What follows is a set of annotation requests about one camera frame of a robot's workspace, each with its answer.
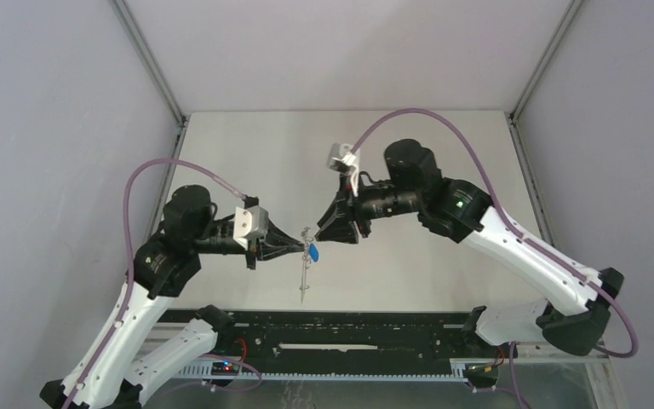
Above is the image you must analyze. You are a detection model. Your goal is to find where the metal oval keyring plate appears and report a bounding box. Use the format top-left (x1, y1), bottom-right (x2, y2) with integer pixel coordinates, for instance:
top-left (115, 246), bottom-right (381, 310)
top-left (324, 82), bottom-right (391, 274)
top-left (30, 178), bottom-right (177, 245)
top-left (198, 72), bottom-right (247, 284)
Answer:
top-left (299, 226), bottom-right (313, 304)

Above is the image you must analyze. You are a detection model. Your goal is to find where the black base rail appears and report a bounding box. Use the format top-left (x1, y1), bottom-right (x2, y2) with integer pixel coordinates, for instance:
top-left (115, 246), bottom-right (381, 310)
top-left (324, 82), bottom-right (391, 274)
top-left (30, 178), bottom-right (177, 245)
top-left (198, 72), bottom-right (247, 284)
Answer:
top-left (146, 308), bottom-right (514, 378)

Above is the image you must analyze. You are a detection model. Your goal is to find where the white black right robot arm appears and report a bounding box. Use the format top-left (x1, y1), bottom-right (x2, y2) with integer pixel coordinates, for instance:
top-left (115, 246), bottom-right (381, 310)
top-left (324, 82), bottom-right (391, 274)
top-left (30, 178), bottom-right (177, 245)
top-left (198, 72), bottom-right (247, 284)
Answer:
top-left (315, 139), bottom-right (624, 356)

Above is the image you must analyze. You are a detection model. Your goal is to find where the aluminium frame post right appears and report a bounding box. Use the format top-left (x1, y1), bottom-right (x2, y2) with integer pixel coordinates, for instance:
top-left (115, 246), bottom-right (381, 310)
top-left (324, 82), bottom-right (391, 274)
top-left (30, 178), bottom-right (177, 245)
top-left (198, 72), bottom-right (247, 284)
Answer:
top-left (504, 0), bottom-right (588, 121)

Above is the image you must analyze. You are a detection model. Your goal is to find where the aluminium frame post left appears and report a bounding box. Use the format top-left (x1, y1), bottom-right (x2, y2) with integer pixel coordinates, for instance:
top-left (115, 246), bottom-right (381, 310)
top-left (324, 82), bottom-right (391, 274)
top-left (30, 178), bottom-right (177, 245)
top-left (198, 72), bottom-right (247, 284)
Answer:
top-left (108, 0), bottom-right (186, 127)

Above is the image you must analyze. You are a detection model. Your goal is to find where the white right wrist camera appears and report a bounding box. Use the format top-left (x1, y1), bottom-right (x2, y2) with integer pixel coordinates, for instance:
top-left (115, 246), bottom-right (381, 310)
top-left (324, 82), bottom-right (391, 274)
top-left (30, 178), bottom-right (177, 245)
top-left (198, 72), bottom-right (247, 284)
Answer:
top-left (327, 143), bottom-right (360, 198)

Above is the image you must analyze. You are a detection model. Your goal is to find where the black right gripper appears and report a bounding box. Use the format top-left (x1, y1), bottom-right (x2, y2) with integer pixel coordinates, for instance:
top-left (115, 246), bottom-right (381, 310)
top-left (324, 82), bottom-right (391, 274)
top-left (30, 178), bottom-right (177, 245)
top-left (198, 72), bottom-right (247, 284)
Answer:
top-left (314, 173), bottom-right (421, 248)

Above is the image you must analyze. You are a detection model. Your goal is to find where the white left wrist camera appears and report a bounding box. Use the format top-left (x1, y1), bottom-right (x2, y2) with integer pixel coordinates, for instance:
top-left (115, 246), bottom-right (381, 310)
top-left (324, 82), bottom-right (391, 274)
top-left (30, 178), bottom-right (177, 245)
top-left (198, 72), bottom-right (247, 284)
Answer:
top-left (232, 205), bottom-right (269, 251)

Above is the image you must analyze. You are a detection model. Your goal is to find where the white slotted cable duct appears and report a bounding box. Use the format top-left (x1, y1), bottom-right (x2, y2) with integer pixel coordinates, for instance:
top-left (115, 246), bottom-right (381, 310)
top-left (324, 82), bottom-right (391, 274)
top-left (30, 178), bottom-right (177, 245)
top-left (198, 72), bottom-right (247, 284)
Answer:
top-left (152, 360), bottom-right (500, 383)

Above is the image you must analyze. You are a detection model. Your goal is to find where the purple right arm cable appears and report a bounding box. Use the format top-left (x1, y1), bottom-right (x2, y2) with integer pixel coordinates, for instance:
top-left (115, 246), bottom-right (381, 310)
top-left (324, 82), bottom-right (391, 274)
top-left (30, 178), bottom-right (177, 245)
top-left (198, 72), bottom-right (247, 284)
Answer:
top-left (352, 108), bottom-right (640, 359)

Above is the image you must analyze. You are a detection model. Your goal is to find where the aluminium frame post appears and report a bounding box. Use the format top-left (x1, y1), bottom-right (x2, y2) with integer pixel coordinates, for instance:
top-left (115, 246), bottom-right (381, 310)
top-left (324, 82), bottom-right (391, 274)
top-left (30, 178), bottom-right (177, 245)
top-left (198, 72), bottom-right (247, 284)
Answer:
top-left (108, 0), bottom-right (186, 127)
top-left (504, 0), bottom-right (588, 121)

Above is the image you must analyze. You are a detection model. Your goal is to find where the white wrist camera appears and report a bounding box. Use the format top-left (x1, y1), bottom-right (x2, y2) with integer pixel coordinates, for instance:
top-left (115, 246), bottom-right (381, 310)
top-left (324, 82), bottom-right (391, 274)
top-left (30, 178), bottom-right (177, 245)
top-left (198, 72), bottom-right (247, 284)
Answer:
top-left (327, 143), bottom-right (360, 198)
top-left (232, 205), bottom-right (269, 251)

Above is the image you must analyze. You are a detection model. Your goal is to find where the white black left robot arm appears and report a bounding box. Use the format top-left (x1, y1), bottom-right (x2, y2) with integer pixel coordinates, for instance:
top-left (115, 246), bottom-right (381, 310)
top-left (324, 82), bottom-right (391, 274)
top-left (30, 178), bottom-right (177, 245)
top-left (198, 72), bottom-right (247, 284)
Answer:
top-left (39, 185), bottom-right (304, 408)

